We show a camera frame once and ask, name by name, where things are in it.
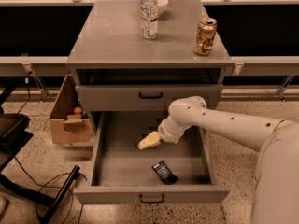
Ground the blue rxbar wrapper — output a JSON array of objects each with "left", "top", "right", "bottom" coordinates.
[{"left": 152, "top": 161, "right": 178, "bottom": 185}]

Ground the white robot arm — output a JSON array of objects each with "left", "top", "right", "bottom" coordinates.
[{"left": 138, "top": 96, "right": 299, "bottom": 224}]

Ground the metal railing bracket right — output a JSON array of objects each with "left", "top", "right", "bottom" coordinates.
[{"left": 276, "top": 76, "right": 294, "bottom": 102}]

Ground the metal railing bracket left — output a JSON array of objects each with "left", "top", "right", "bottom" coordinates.
[{"left": 21, "top": 53, "right": 49, "bottom": 102}]

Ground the black drawer handle upper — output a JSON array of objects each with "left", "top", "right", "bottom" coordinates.
[{"left": 138, "top": 92, "right": 163, "bottom": 100}]

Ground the open grey middle drawer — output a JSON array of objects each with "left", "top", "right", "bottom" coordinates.
[{"left": 75, "top": 111, "right": 229, "bottom": 204}]

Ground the black drawer handle lower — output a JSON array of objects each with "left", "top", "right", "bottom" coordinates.
[{"left": 139, "top": 194, "right": 164, "bottom": 204}]

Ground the closed grey top drawer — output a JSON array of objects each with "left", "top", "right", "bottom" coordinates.
[{"left": 76, "top": 85, "right": 222, "bottom": 111}]

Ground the metal railing bracket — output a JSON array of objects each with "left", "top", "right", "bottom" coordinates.
[
  {"left": 276, "top": 76, "right": 294, "bottom": 102},
  {"left": 21, "top": 53, "right": 49, "bottom": 102}
]

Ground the black drawer handle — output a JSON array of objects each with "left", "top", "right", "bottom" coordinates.
[
  {"left": 139, "top": 194, "right": 164, "bottom": 204},
  {"left": 138, "top": 92, "right": 163, "bottom": 100}
]

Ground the white bowl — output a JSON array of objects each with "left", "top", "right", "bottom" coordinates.
[{"left": 158, "top": 0, "right": 168, "bottom": 16}]

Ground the cardboard box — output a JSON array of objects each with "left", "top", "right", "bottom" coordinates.
[{"left": 50, "top": 75, "right": 93, "bottom": 144}]

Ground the gold soda can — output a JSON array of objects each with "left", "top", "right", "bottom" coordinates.
[{"left": 194, "top": 18, "right": 217, "bottom": 55}]

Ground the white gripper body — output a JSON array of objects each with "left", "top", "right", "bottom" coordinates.
[{"left": 158, "top": 116, "right": 191, "bottom": 144}]

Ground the orange fruit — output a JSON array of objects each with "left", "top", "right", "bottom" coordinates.
[{"left": 73, "top": 106, "right": 82, "bottom": 115}]

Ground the black chair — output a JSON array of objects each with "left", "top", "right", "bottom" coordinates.
[{"left": 0, "top": 91, "right": 79, "bottom": 224}]

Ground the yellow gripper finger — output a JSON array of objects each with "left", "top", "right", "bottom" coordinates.
[{"left": 138, "top": 131, "right": 161, "bottom": 150}]

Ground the black floor cable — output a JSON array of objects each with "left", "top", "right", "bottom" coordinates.
[{"left": 12, "top": 156, "right": 89, "bottom": 224}]

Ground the clear plastic water bottle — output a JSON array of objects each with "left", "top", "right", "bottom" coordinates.
[{"left": 140, "top": 0, "right": 158, "bottom": 39}]

